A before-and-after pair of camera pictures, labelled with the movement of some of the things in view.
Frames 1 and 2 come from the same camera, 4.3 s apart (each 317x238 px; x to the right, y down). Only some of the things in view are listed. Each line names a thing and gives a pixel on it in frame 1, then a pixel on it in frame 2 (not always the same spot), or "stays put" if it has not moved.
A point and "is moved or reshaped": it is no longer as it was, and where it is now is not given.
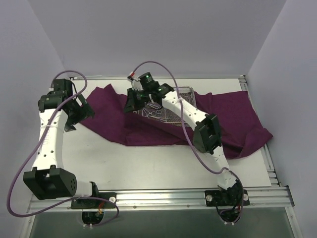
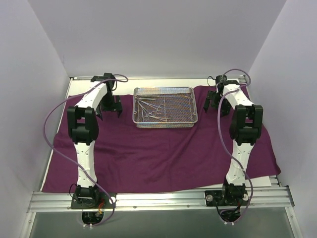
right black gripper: x=131 y=101 → x=213 y=100
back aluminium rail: x=89 y=77 stays put
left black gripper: x=80 y=112 → x=110 y=107
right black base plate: x=227 y=198 stays put
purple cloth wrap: x=238 y=131 is moved or reshaped
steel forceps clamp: x=157 y=114 → x=153 y=107
